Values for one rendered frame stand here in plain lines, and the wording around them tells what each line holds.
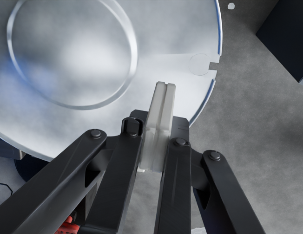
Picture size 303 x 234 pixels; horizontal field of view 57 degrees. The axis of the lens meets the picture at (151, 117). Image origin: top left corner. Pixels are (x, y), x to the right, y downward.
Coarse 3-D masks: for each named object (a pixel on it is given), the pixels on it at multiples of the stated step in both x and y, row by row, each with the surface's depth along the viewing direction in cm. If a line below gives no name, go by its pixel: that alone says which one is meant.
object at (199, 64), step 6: (198, 54) 27; (204, 54) 27; (192, 60) 28; (198, 60) 28; (204, 60) 28; (192, 66) 28; (198, 66) 28; (204, 66) 28; (192, 72) 28; (198, 72) 28; (204, 72) 28
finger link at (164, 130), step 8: (168, 88) 20; (168, 96) 19; (168, 104) 18; (168, 112) 17; (160, 120) 16; (168, 120) 16; (160, 128) 15; (168, 128) 16; (160, 136) 15; (168, 136) 15; (160, 144) 16; (160, 152) 16; (152, 160) 16; (160, 160) 16; (152, 168) 17; (160, 168) 16
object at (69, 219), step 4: (68, 216) 50; (68, 220) 49; (64, 224) 46; (68, 224) 46; (72, 224) 46; (60, 228) 45; (64, 228) 45; (68, 228) 45; (72, 228) 46; (76, 228) 46; (56, 232) 46; (60, 232) 46; (64, 232) 46; (68, 232) 46; (72, 232) 46; (76, 232) 46
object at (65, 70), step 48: (0, 0) 26; (48, 0) 25; (96, 0) 25; (144, 0) 25; (192, 0) 25; (0, 48) 28; (48, 48) 27; (96, 48) 27; (144, 48) 27; (192, 48) 27; (0, 96) 31; (48, 96) 30; (96, 96) 30; (144, 96) 30; (192, 96) 30; (48, 144) 34
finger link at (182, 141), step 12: (168, 144) 15; (180, 144) 15; (168, 156) 14; (180, 156) 14; (168, 168) 13; (180, 168) 13; (168, 180) 12; (180, 180) 12; (168, 192) 12; (180, 192) 12; (168, 204) 11; (180, 204) 11; (156, 216) 13; (168, 216) 11; (180, 216) 11; (156, 228) 11; (168, 228) 10; (180, 228) 10
